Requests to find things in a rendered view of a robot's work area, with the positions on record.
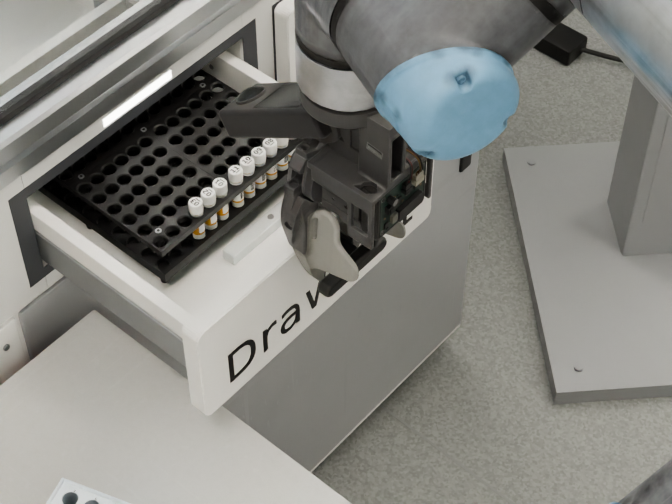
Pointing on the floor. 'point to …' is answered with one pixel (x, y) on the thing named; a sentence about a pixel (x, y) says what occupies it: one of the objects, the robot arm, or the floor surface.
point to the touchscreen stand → (601, 256)
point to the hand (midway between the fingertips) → (329, 249)
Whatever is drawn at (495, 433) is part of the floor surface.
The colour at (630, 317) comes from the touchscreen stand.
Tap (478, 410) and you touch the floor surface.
